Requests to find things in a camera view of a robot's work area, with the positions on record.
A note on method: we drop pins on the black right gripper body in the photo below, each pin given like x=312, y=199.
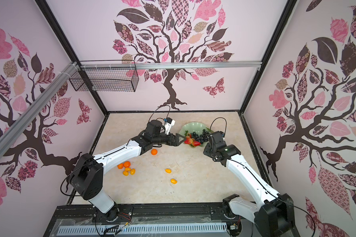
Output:
x=209, y=151

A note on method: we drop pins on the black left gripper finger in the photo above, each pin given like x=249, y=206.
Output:
x=179, y=135
x=180, y=141

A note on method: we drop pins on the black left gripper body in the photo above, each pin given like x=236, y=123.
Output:
x=168, y=139

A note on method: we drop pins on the green scalloped fruit bowl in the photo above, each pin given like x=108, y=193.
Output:
x=188, y=128

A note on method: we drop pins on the dark grape bunch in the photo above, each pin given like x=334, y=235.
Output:
x=201, y=136

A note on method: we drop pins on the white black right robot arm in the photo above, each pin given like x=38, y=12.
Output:
x=271, y=213

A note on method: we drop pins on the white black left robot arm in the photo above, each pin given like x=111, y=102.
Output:
x=87, y=176

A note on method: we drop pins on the orange mandarin left pile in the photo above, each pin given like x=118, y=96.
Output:
x=127, y=164

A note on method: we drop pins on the white vented strip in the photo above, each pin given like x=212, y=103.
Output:
x=141, y=229

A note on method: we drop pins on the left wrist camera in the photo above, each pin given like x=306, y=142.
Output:
x=168, y=124

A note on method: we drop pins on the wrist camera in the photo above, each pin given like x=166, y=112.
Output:
x=168, y=124
x=217, y=138

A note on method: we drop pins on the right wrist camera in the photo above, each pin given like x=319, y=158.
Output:
x=217, y=138

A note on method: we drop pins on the black base frame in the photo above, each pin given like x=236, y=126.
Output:
x=158, y=213

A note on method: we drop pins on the aluminium rail back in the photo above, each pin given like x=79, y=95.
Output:
x=185, y=65

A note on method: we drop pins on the aluminium rail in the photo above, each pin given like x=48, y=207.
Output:
x=185, y=65
x=20, y=125

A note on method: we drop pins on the black wire basket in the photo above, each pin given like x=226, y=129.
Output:
x=106, y=76

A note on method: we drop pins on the aluminium rail left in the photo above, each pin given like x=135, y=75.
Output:
x=20, y=125

